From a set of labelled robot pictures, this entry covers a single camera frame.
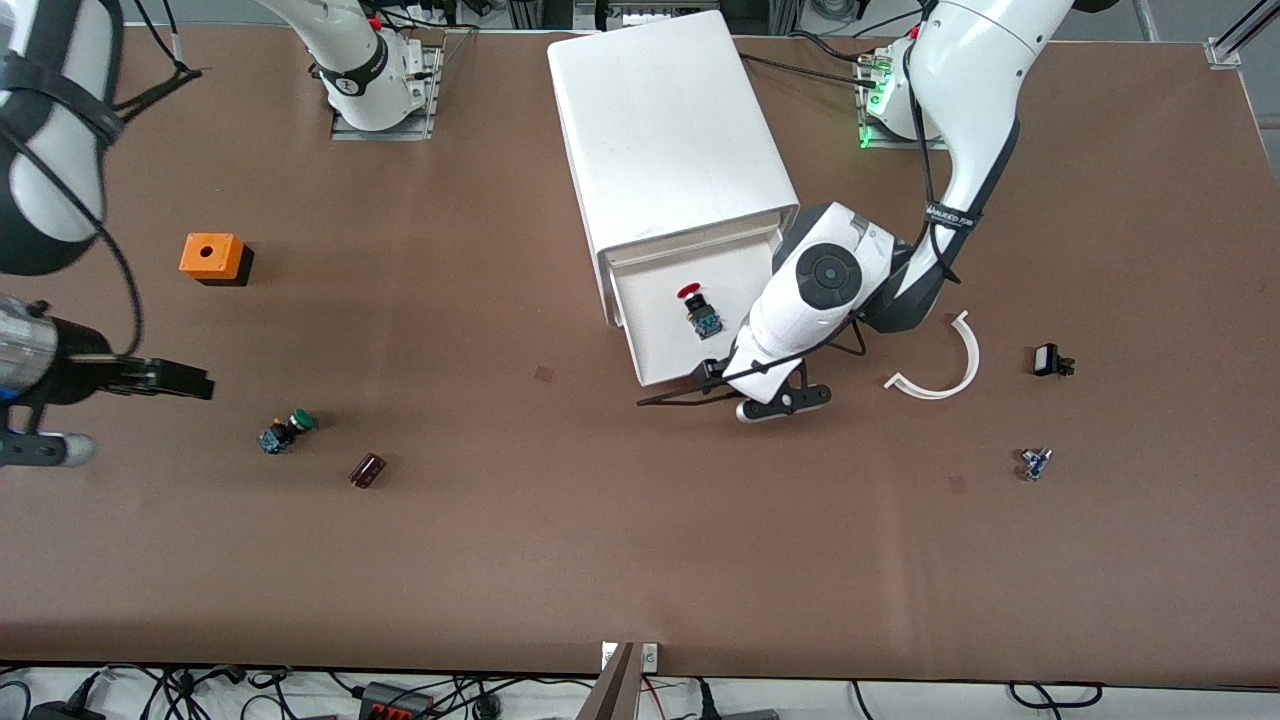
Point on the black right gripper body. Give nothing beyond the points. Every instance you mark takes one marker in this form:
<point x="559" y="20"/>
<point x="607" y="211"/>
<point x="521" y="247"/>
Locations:
<point x="82" y="377"/>

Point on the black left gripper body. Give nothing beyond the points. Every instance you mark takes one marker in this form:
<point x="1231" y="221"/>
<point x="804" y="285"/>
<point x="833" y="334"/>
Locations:
<point x="708" y="374"/>

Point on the red push button switch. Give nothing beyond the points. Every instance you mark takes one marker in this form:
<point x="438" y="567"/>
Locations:
<point x="706" y="321"/>

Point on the white plastic drawer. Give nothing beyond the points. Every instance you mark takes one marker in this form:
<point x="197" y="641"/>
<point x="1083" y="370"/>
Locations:
<point x="655" y="320"/>

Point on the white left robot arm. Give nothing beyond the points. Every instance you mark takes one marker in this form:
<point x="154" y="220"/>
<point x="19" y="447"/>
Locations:
<point x="790" y="320"/>

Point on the white drawer cabinet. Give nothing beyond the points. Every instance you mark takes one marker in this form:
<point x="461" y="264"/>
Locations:
<point x="660" y="120"/>

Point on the orange box with hole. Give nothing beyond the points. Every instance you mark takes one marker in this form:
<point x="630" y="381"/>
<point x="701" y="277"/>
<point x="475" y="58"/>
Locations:
<point x="210" y="255"/>

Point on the dark maroon small component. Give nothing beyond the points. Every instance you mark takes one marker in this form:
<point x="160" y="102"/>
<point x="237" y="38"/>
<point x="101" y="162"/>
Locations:
<point x="367" y="470"/>

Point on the white curved plastic piece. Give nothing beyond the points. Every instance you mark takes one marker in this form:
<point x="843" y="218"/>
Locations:
<point x="972" y="360"/>

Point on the black power plug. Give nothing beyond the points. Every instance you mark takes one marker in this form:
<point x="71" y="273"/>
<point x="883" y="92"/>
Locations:
<point x="705" y="700"/>

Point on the small blue electronic component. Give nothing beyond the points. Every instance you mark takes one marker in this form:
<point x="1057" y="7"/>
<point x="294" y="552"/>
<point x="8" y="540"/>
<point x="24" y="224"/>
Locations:
<point x="1035" y="464"/>

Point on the black power adapter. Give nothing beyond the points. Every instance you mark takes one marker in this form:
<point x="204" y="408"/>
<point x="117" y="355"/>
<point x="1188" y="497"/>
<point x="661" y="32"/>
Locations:
<point x="60" y="712"/>

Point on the black power strip orange sockets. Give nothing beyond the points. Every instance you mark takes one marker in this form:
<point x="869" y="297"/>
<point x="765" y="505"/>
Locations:
<point x="395" y="705"/>

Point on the green push button switch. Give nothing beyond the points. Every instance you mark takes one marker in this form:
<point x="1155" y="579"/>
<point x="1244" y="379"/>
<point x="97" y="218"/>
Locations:
<point x="280" y="435"/>

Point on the small white bracket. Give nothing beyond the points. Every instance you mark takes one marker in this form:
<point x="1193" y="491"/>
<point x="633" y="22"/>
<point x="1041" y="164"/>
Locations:
<point x="608" y="657"/>
<point x="650" y="657"/>

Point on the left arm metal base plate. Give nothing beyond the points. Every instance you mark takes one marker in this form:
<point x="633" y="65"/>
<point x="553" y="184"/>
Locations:
<point x="900" y="145"/>

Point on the brown wooden post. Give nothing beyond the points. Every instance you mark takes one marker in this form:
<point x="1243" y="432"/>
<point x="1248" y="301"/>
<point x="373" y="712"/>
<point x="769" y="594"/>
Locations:
<point x="615" y="690"/>

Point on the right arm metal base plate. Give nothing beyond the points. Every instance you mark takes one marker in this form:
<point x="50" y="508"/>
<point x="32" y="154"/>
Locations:
<point x="385" y="135"/>

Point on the black switch with white face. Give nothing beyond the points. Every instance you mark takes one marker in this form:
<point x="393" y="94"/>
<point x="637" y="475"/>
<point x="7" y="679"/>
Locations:
<point x="1047" y="360"/>

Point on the aluminium corner bracket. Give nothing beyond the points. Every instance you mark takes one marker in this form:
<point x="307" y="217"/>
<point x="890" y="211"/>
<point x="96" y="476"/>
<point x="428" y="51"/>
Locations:
<point x="1222" y="55"/>

